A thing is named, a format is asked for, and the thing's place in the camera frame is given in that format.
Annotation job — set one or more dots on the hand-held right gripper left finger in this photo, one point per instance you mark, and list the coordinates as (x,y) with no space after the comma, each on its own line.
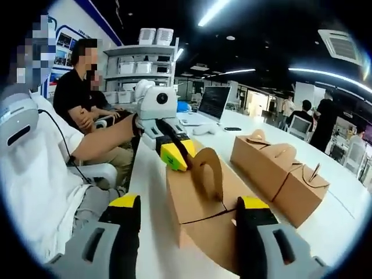
(98,250)

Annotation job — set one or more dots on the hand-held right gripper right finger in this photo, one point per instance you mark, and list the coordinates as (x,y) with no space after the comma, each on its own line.
(261,250)

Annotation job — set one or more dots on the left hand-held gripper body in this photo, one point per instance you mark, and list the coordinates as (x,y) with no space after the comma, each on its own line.
(157,104)

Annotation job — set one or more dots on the group of white storage bins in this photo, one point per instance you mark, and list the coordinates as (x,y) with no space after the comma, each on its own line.
(147,36)

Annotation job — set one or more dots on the blue plastic object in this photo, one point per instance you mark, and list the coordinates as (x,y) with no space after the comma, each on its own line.
(184,107)

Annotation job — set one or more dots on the white elongated device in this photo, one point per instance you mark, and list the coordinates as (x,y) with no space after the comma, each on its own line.
(205,130)

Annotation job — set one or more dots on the silver laptop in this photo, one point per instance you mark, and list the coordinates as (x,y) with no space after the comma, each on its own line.
(213,101)

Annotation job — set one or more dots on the person's grey trousers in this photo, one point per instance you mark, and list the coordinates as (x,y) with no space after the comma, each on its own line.
(93,203)

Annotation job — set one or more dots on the white chair armrest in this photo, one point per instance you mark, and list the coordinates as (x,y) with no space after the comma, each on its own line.
(103,122)
(98,171)

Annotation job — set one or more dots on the ceiling light strip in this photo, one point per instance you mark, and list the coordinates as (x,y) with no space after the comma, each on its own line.
(212,13)
(319,73)
(238,71)
(179,54)

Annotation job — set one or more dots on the white storage shelf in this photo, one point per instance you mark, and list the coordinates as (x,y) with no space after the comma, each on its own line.
(136,50)

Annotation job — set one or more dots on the white office chair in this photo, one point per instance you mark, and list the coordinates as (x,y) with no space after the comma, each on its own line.
(299,128)
(356,157)

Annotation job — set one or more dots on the grey chest device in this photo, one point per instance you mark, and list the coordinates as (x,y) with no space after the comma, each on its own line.
(17,116)

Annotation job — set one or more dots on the ceiling air conditioner unit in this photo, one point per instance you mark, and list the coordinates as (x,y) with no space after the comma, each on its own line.
(341,46)

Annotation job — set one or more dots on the blue wall poster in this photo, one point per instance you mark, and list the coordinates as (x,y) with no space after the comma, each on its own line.
(62,43)

